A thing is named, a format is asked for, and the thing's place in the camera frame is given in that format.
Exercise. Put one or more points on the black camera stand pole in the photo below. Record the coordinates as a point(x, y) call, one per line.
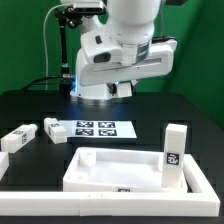
point(66, 18)

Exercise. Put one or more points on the camera on stand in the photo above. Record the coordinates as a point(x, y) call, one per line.
point(87, 7)

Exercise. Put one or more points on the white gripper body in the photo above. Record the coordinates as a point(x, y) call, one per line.
point(103, 60)

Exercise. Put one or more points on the white desk top tray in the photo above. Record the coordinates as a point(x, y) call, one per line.
point(115, 170)

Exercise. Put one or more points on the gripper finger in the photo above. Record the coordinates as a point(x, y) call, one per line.
point(133, 85)
point(112, 89)

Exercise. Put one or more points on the fiducial marker sheet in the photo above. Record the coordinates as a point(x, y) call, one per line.
point(99, 129)

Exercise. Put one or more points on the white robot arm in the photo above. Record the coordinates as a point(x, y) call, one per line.
point(125, 21)

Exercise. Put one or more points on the white L-shaped fence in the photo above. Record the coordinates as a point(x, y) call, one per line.
point(202, 201)

